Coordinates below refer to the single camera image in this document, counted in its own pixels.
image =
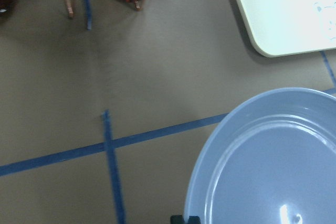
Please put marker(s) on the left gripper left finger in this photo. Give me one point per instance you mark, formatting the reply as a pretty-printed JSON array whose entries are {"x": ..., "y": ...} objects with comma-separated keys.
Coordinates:
[{"x": 176, "y": 219}]

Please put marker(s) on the cream bear tray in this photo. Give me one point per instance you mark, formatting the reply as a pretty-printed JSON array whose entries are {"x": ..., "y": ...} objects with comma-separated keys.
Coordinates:
[{"x": 279, "y": 28}]

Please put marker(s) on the blue plastic plate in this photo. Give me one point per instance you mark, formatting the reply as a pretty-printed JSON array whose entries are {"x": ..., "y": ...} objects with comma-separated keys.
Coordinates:
[{"x": 271, "y": 160}]

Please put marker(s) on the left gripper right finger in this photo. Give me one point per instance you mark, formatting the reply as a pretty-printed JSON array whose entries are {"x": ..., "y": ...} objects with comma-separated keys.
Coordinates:
[{"x": 193, "y": 220}]

